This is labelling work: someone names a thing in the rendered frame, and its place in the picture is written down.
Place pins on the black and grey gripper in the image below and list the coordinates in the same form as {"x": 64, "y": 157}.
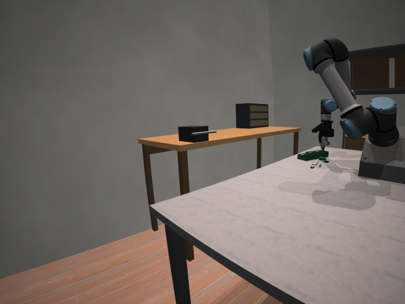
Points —
{"x": 325, "y": 132}

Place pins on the green rack of bins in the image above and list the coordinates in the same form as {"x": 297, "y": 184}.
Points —
{"x": 312, "y": 155}

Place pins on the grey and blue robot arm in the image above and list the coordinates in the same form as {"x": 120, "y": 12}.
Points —
{"x": 378, "y": 120}

